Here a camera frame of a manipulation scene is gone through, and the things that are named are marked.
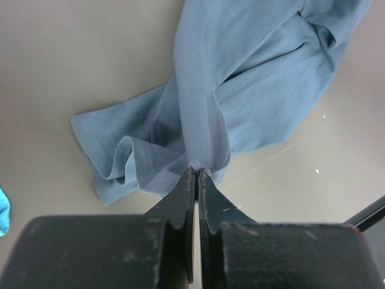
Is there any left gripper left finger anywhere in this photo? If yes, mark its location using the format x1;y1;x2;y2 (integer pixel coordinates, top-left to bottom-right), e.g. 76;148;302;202
144;169;196;284

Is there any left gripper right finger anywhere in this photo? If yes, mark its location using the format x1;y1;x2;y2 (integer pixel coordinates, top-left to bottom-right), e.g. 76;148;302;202
197;168;256;289

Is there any slate blue t shirt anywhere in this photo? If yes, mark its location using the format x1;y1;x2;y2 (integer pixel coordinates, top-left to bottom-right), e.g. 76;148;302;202
72;1;371;205

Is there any folded turquoise t shirt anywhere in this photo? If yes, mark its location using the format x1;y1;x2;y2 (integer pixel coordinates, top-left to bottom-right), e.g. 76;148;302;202
0;188;11;237

